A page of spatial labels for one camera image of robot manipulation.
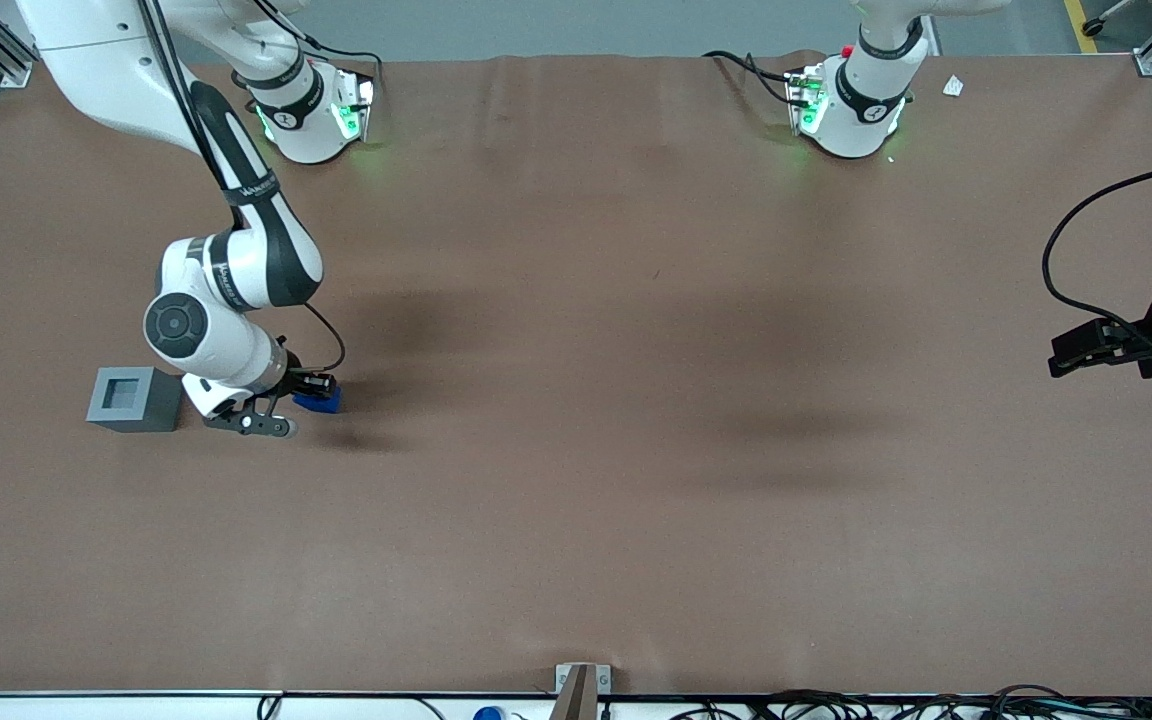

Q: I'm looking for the gray square base block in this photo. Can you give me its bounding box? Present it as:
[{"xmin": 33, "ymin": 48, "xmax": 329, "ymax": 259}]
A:
[{"xmin": 86, "ymin": 367, "xmax": 184, "ymax": 433}]

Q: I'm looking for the black caster wheel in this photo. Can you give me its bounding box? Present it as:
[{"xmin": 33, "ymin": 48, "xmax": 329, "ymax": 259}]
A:
[{"xmin": 1080, "ymin": 0, "xmax": 1139, "ymax": 39}]

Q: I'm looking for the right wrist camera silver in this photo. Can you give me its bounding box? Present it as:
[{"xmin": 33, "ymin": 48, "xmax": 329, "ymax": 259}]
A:
[{"xmin": 203, "ymin": 398, "xmax": 300, "ymax": 440}]

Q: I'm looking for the long black left wrist cable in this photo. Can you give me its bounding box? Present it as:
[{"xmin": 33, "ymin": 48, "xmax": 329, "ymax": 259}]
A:
[{"xmin": 1041, "ymin": 158, "xmax": 1152, "ymax": 336}]

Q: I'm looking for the white table front rail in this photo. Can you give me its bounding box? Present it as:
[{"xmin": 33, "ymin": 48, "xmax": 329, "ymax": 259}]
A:
[{"xmin": 0, "ymin": 688, "xmax": 1152, "ymax": 720}]

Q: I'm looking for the black right arm base cable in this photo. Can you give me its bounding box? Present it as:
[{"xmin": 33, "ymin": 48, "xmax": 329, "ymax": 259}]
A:
[{"xmin": 254, "ymin": 0, "xmax": 384, "ymax": 101}]

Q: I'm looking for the black arm base cable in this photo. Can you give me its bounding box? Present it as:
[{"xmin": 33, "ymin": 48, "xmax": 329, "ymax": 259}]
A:
[
  {"xmin": 703, "ymin": 50, "xmax": 799, "ymax": 107},
  {"xmin": 254, "ymin": 0, "xmax": 384, "ymax": 101}
]

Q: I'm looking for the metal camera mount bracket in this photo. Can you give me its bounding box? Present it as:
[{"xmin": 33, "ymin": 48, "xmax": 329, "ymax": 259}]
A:
[{"xmin": 550, "ymin": 662, "xmax": 613, "ymax": 720}]

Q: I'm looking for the black cable bundle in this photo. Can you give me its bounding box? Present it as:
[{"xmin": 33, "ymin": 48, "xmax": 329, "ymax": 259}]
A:
[{"xmin": 666, "ymin": 684, "xmax": 1152, "ymax": 720}]

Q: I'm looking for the black left arm base cable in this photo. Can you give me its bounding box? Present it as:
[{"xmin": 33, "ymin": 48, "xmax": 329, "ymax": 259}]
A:
[{"xmin": 703, "ymin": 50, "xmax": 799, "ymax": 107}]

